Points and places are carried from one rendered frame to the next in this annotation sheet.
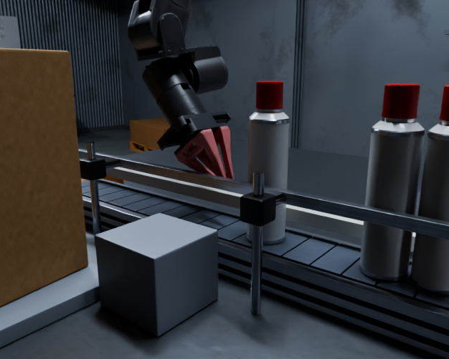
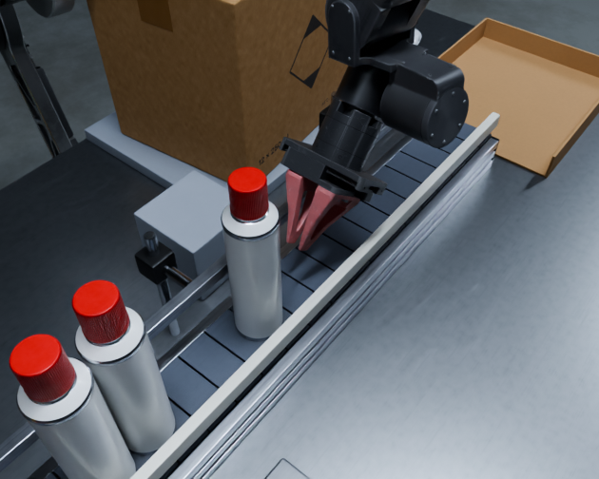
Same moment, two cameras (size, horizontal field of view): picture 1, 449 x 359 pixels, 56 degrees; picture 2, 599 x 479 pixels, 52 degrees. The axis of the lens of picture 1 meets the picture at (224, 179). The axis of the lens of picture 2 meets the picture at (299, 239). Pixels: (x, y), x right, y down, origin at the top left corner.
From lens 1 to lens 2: 80 cm
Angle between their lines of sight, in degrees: 79
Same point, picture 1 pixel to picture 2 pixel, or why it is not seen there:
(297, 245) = (233, 353)
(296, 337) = not seen: hidden behind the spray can
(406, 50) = not seen: outside the picture
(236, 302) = (194, 316)
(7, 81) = (179, 12)
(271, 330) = not seen: hidden behind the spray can
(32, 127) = (199, 57)
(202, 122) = (300, 162)
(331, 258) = (188, 380)
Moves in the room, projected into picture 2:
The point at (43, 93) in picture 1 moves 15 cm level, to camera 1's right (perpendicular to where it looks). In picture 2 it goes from (208, 34) to (192, 114)
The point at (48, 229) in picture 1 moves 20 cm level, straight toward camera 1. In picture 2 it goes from (214, 140) to (58, 181)
